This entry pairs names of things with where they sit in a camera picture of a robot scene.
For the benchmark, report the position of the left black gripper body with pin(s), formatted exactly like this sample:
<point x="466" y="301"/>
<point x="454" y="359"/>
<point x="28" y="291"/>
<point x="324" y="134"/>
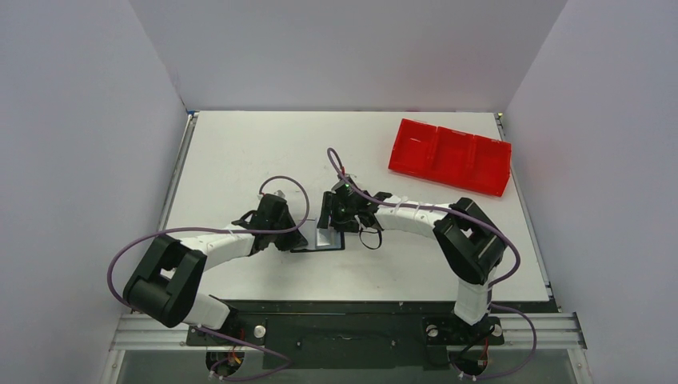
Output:
<point x="286" y="241"/>

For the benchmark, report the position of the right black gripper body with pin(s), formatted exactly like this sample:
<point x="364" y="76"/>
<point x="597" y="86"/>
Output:
<point x="333" y="213"/>

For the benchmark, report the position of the black leather card holder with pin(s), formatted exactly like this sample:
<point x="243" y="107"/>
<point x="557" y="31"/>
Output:
<point x="319" y="239"/>

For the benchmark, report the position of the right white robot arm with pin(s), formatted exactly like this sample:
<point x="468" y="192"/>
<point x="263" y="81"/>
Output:
<point x="466" y="236"/>

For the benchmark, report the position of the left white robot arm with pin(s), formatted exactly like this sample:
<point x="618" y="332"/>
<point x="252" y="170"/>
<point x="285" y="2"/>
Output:
<point x="165" y="283"/>

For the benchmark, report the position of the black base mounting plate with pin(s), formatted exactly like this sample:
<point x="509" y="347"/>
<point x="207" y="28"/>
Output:
<point x="361" y="335"/>

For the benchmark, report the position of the red plastic divided tray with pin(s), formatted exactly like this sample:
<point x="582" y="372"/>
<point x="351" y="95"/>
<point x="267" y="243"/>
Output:
<point x="451" y="157"/>

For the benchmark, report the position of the aluminium rail frame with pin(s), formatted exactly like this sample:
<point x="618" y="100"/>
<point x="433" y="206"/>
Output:
<point x="553" y="332"/>

